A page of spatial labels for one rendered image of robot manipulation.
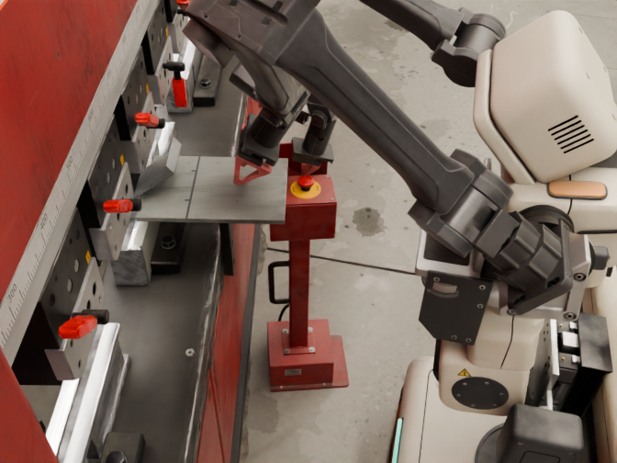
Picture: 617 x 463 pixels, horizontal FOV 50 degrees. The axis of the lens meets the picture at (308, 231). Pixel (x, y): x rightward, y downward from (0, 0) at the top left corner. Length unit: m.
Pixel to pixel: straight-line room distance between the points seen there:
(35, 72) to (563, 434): 1.01
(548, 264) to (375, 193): 1.97
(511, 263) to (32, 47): 0.59
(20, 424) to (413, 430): 1.61
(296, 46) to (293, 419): 1.58
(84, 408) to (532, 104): 0.72
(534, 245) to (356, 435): 1.30
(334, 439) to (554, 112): 1.39
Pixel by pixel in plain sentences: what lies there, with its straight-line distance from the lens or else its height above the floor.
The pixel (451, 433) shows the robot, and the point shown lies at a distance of 1.78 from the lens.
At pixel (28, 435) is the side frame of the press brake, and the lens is 0.19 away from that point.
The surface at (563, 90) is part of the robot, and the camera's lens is 0.87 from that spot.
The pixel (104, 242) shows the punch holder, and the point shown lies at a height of 1.15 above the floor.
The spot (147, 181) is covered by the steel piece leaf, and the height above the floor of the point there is 1.02.
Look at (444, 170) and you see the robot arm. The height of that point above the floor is 1.33.
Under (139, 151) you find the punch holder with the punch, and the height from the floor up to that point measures 1.14.
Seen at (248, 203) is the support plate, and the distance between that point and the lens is 1.20.
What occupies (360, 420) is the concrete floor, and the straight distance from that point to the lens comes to 2.09.
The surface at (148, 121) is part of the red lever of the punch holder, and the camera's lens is 1.03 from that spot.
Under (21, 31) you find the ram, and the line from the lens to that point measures 0.72.
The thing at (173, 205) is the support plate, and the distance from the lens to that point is 1.22.
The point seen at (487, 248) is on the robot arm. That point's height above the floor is 1.23.
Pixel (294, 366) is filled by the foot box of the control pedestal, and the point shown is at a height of 0.12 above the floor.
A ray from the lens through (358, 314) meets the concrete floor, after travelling 2.32.
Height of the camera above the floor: 1.80
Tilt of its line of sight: 44 degrees down
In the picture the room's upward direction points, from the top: 1 degrees clockwise
